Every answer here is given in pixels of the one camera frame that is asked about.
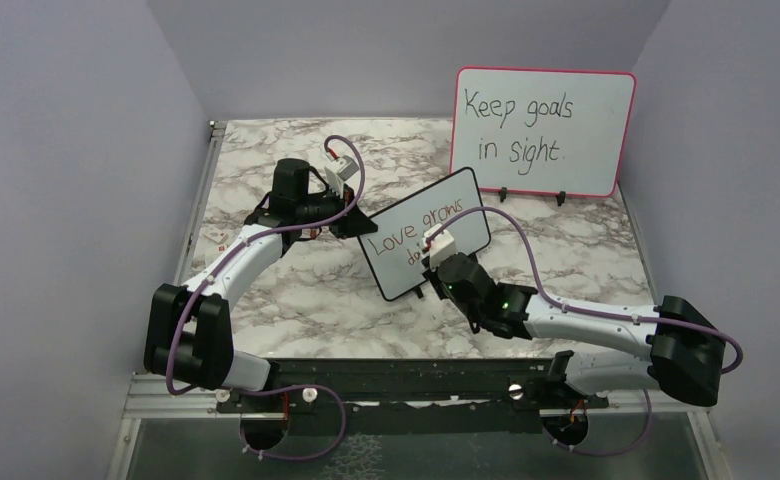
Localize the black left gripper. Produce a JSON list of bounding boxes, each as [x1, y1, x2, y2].
[[296, 182, 376, 239]]

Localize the small black-framed whiteboard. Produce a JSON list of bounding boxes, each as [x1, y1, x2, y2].
[[358, 167, 483, 301]]

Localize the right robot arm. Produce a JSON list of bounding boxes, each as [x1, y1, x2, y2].
[[423, 253, 727, 407]]

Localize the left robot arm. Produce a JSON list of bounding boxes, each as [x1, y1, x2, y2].
[[143, 156, 377, 411]]

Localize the large pink-framed whiteboard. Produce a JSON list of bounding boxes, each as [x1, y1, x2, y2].
[[449, 66, 637, 198]]

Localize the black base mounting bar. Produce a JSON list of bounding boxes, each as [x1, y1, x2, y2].
[[215, 355, 608, 449]]

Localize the small white red card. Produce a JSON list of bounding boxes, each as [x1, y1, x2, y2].
[[200, 226, 229, 244]]

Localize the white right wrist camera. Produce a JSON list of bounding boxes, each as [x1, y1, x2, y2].
[[422, 223, 458, 271]]

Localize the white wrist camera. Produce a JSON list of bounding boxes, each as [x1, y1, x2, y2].
[[324, 155, 359, 198], [422, 223, 458, 271]]

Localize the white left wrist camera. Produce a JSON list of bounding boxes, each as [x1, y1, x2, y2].
[[324, 155, 359, 198]]

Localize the aluminium rail left table edge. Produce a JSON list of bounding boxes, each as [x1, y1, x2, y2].
[[163, 120, 228, 286]]

